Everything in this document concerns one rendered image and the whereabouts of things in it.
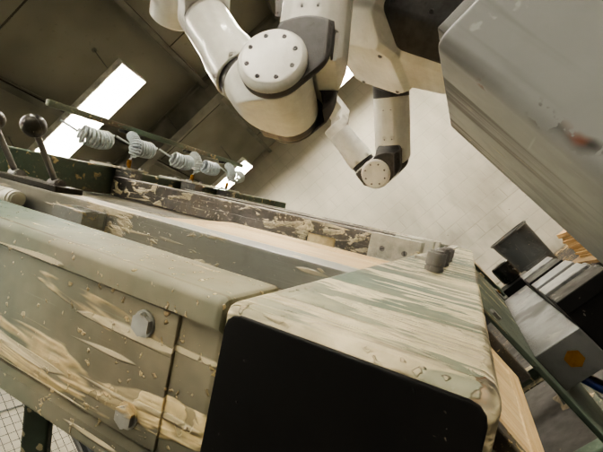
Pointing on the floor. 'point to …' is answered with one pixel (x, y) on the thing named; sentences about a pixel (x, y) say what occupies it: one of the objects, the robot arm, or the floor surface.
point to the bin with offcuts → (522, 247)
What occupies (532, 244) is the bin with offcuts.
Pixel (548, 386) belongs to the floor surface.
